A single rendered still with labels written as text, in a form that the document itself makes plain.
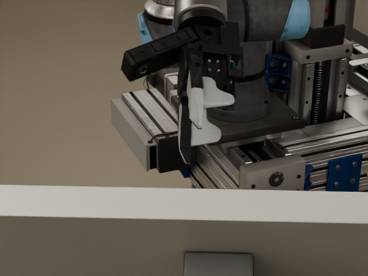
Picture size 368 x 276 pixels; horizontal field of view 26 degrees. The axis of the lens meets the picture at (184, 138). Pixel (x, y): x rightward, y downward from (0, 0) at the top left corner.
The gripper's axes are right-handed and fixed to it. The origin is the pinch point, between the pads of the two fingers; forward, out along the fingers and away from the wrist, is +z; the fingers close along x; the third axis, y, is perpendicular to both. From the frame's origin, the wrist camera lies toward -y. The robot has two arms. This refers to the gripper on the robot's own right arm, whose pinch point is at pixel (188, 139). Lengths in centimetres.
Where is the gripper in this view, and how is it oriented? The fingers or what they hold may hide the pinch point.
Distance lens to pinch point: 104.3
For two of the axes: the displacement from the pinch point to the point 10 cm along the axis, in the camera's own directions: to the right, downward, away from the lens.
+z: 0.0, 8.4, -5.5
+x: -1.7, 5.4, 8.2
